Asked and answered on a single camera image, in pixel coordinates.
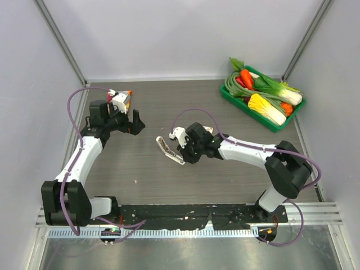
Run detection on purple cable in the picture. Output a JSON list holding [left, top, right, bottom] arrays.
[[60, 86, 147, 245], [170, 108, 322, 247]]

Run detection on bok choy toy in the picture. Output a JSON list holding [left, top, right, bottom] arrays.
[[254, 74, 303, 106]]

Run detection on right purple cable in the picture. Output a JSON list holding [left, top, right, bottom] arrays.
[[170, 108, 322, 247]]

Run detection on orange carrot toy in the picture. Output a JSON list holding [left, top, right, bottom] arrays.
[[240, 69, 254, 90]]

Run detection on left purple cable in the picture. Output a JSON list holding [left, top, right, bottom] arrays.
[[60, 86, 147, 245]]

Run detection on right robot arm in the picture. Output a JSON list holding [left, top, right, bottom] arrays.
[[169, 123, 312, 222]]

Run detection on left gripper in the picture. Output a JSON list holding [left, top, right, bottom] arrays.
[[104, 103, 145, 136]]

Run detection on napa cabbage toy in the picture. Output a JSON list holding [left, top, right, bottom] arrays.
[[247, 94, 286, 126]]

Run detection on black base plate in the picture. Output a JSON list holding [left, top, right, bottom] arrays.
[[103, 204, 288, 231]]

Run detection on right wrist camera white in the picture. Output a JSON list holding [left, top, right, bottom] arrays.
[[169, 127, 187, 149]]

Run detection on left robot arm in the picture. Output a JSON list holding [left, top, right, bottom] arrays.
[[41, 100, 146, 227]]

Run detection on green plastic tray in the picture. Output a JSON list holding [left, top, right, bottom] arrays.
[[220, 66, 306, 132]]

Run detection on white stapler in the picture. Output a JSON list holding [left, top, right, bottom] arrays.
[[156, 136, 185, 165]]

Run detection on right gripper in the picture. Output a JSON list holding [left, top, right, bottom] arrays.
[[177, 137, 204, 164]]

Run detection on green long beans bundle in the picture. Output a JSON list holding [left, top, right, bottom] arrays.
[[224, 71, 286, 114]]

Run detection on red pepper toy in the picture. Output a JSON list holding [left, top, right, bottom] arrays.
[[235, 76, 247, 88]]

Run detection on candy bag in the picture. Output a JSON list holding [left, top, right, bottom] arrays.
[[107, 89, 132, 114]]

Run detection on small orange tomato toy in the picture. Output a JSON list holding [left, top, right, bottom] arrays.
[[281, 102, 294, 116]]

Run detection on white staple box sleeve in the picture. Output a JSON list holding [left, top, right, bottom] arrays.
[[204, 126, 213, 133]]

